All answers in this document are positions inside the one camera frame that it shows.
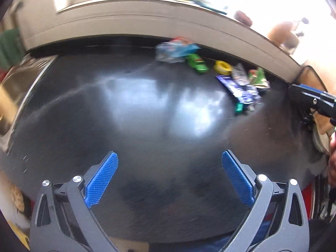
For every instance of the red panel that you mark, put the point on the red panel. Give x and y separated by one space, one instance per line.
313 197

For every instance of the blue flat tray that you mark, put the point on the blue flat tray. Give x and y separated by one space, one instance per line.
210 6

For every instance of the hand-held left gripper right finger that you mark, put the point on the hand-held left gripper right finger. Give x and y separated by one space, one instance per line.
237 178

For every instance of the yellow tape roll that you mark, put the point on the yellow tape roll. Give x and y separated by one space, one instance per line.
222 67

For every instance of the metal sink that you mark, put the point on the metal sink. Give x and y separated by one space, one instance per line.
15 94

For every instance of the green toy car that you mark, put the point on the green toy car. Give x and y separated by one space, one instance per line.
198 63

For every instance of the green cloth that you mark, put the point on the green cloth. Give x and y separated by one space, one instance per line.
9 42

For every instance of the blue purple wrapper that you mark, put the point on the blue purple wrapper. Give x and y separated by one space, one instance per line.
240 90

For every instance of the clear blue plastic wrapper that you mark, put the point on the clear blue plastic wrapper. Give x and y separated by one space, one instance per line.
174 50

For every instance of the wooden utensil holder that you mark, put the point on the wooden utensil holder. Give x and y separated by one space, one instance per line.
283 35

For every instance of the green paper cup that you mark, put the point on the green paper cup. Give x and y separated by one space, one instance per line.
260 80

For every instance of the small teal toy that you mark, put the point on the small teal toy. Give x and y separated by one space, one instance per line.
239 108

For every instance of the silver foil wrapper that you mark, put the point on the silver foil wrapper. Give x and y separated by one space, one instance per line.
240 74

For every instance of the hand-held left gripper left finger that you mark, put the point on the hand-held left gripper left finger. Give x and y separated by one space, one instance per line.
101 179

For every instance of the brown block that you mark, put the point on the brown block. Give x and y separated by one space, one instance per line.
242 17

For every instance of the stack of plates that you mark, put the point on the stack of plates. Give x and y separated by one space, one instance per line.
320 137

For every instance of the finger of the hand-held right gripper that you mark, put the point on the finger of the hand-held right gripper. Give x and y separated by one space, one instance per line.
312 88
305 100

